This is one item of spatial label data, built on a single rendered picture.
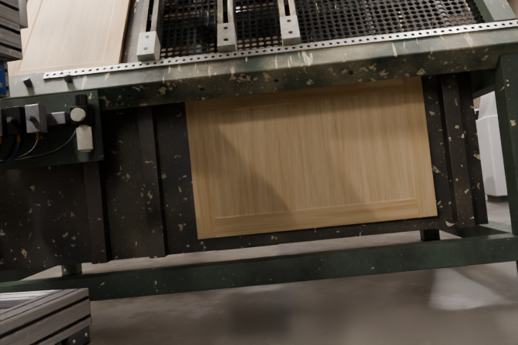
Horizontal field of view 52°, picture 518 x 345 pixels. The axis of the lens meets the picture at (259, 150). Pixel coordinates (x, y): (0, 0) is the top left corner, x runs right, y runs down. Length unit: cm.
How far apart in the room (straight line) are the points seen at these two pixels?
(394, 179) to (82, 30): 133
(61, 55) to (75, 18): 23
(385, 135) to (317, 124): 26
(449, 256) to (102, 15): 158
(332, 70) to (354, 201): 51
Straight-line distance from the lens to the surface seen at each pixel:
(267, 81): 183
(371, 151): 205
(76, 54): 213
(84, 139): 183
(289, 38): 188
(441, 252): 189
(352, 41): 188
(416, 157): 208
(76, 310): 138
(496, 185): 551
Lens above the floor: 45
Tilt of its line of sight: 3 degrees up
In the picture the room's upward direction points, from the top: 6 degrees counter-clockwise
